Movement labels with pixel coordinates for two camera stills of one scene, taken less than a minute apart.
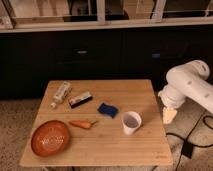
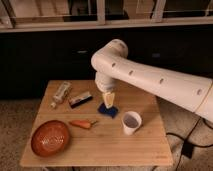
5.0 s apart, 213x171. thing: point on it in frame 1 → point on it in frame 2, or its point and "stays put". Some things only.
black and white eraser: (80, 100) stays put
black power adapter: (187, 149) stays put
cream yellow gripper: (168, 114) → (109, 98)
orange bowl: (49, 138) stays put
